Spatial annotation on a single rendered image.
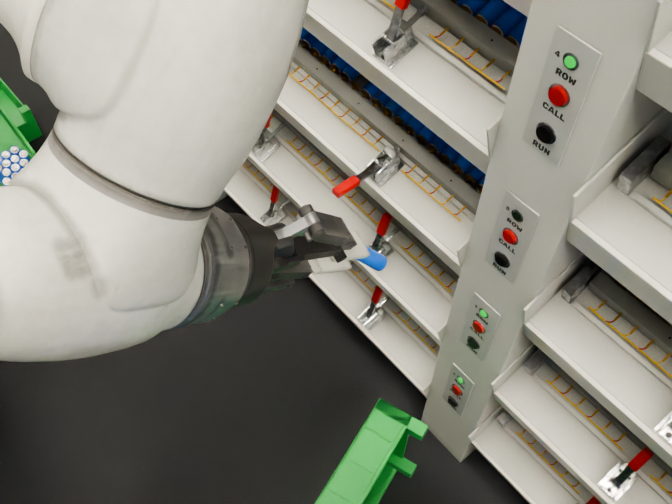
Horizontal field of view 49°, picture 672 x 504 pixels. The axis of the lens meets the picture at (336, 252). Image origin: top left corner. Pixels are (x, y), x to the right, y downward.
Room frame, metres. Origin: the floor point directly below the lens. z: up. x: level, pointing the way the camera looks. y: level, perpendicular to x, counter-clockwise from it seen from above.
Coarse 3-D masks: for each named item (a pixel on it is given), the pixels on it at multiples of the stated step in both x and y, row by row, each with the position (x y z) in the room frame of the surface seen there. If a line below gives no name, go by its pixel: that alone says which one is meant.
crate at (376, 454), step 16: (384, 400) 0.41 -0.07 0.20; (368, 416) 0.39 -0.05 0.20; (384, 416) 0.39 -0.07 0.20; (400, 416) 0.39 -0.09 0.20; (368, 432) 0.36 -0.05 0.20; (384, 432) 0.36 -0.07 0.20; (400, 432) 0.36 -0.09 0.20; (416, 432) 0.36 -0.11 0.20; (352, 448) 0.34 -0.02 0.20; (368, 448) 0.34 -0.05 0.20; (384, 448) 0.34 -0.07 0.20; (400, 448) 0.39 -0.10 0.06; (352, 464) 0.32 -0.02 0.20; (368, 464) 0.32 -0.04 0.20; (384, 464) 0.32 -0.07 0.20; (400, 464) 0.37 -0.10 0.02; (336, 480) 0.30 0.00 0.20; (352, 480) 0.30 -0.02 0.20; (368, 480) 0.30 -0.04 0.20; (384, 480) 0.35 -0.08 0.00; (320, 496) 0.27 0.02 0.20; (336, 496) 0.27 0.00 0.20; (352, 496) 0.27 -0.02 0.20; (368, 496) 0.33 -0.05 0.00
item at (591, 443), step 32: (512, 384) 0.39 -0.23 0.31; (544, 384) 0.38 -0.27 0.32; (576, 384) 0.37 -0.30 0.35; (512, 416) 0.37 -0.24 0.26; (544, 416) 0.35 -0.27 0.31; (576, 416) 0.34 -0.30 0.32; (608, 416) 0.33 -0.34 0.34; (576, 448) 0.31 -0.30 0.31; (608, 448) 0.30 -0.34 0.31; (640, 448) 0.30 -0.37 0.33; (608, 480) 0.26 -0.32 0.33; (640, 480) 0.26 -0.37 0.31
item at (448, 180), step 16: (304, 64) 0.75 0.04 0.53; (320, 64) 0.74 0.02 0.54; (304, 80) 0.73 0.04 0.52; (320, 80) 0.72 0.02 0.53; (336, 80) 0.71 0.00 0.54; (336, 96) 0.70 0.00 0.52; (352, 96) 0.69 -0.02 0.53; (368, 112) 0.66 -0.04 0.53; (352, 128) 0.65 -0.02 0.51; (384, 128) 0.63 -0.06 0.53; (400, 144) 0.61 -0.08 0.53; (416, 144) 0.60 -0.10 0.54; (416, 160) 0.58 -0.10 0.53; (432, 160) 0.58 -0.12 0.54; (432, 176) 0.56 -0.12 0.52; (448, 176) 0.56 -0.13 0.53; (432, 192) 0.55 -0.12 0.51; (448, 192) 0.55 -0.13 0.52; (464, 192) 0.53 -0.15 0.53; (464, 208) 0.52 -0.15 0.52
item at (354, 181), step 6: (378, 162) 0.58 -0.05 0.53; (372, 168) 0.58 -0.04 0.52; (378, 168) 0.58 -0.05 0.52; (360, 174) 0.57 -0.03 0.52; (366, 174) 0.57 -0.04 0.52; (372, 174) 0.57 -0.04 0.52; (348, 180) 0.56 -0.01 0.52; (354, 180) 0.56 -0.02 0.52; (360, 180) 0.56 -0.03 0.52; (336, 186) 0.55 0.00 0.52; (342, 186) 0.55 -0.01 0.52; (348, 186) 0.55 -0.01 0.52; (354, 186) 0.55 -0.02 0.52; (336, 192) 0.54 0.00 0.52; (342, 192) 0.54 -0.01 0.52
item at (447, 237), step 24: (288, 96) 0.72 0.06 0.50; (312, 96) 0.72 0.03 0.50; (288, 120) 0.72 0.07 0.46; (312, 120) 0.68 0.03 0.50; (336, 120) 0.67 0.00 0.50; (336, 144) 0.64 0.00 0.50; (360, 144) 0.63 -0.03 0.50; (360, 168) 0.60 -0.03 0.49; (408, 168) 0.59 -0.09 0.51; (384, 192) 0.56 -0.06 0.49; (408, 192) 0.56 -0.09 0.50; (408, 216) 0.53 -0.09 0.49; (432, 216) 0.52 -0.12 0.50; (432, 240) 0.49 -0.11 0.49; (456, 240) 0.49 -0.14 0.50; (456, 264) 0.46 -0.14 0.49
